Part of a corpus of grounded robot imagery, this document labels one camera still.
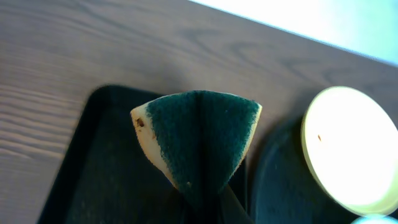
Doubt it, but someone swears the light green plate far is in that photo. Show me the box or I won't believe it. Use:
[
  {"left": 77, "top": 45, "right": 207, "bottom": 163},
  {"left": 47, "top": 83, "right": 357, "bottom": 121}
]
[{"left": 351, "top": 215, "right": 398, "bottom": 224}]

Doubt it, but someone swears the black round tray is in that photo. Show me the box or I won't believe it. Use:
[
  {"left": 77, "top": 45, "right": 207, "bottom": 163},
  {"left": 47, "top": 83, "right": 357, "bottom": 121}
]
[{"left": 250, "top": 116, "right": 373, "bottom": 224}]

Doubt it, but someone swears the yellow plate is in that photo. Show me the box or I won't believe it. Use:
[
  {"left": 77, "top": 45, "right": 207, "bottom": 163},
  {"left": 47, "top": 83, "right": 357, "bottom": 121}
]
[{"left": 300, "top": 86, "right": 397, "bottom": 216}]

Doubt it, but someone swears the black rectangular tray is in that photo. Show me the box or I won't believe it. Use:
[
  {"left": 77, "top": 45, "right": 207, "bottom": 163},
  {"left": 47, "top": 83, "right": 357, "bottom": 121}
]
[{"left": 37, "top": 84, "right": 249, "bottom": 224}]

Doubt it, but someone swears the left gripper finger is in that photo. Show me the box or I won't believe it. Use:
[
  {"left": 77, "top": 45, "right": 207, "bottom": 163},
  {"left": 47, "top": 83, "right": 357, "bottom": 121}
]
[{"left": 219, "top": 185, "right": 254, "bottom": 224}]

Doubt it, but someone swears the yellow green scrub sponge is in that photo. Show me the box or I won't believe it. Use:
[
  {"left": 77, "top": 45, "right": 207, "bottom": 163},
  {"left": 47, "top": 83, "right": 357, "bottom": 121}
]
[{"left": 130, "top": 90, "right": 263, "bottom": 224}]

